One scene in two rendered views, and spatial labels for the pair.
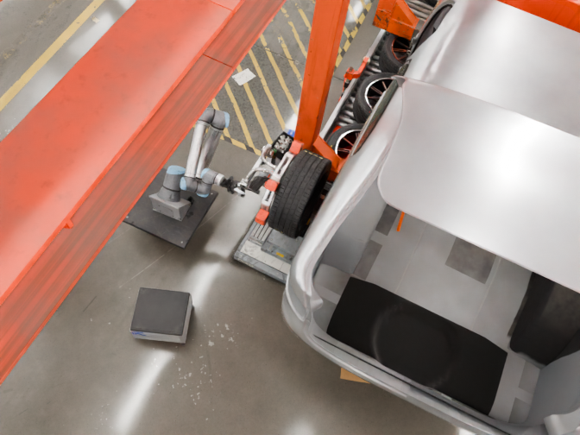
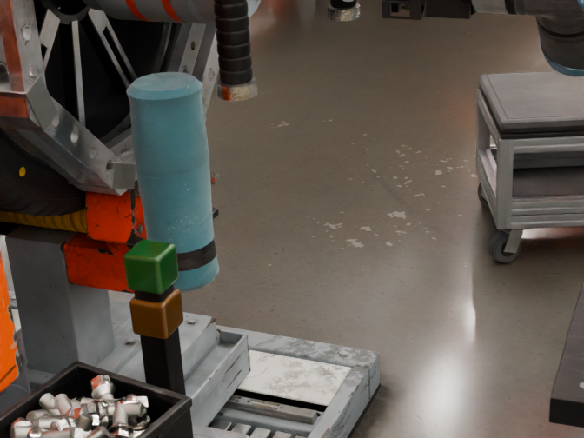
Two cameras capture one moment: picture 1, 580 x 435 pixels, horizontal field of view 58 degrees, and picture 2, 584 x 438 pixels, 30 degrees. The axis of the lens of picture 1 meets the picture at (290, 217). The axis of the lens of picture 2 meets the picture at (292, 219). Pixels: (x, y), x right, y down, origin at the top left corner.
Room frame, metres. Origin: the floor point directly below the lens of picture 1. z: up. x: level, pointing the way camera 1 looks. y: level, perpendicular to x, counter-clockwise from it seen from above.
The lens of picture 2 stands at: (3.43, 0.49, 1.12)
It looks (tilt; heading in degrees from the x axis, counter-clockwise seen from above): 25 degrees down; 187
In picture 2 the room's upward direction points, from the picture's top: 3 degrees counter-clockwise
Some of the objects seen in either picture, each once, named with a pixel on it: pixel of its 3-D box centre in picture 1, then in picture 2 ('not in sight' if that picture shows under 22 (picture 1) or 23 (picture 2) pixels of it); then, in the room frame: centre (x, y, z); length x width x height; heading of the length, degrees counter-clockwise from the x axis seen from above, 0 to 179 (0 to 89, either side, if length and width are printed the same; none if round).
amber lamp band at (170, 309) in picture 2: not in sight; (156, 311); (2.50, 0.23, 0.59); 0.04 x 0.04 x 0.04; 74
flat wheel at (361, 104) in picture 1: (387, 105); not in sight; (3.46, -0.73, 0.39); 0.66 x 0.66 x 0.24
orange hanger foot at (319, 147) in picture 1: (340, 164); not in sight; (2.47, -0.33, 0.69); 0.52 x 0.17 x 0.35; 74
